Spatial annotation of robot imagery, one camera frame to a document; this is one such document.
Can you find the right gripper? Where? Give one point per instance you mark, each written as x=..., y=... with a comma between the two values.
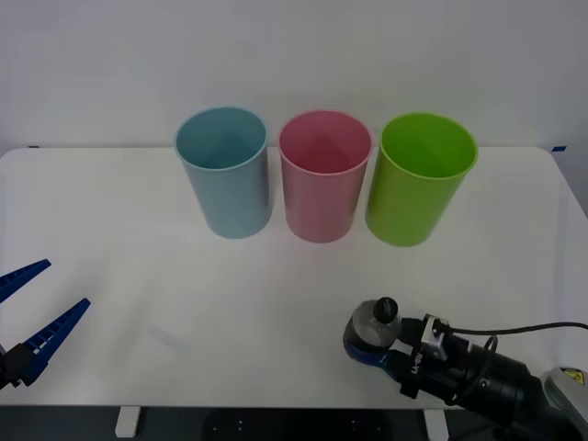
x=429, y=374

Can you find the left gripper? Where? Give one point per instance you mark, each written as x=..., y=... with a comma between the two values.
x=7, y=369

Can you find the clear bottle with black cap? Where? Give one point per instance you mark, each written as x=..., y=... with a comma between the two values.
x=373, y=327

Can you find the white table leg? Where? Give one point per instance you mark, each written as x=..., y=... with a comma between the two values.
x=126, y=420
x=436, y=425

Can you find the green plastic bin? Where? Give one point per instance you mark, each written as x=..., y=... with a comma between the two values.
x=409, y=206

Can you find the pink plastic bin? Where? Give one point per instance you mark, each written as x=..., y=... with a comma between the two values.
x=321, y=202

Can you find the pale blue plastic bin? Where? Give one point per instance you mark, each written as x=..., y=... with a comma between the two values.
x=229, y=197

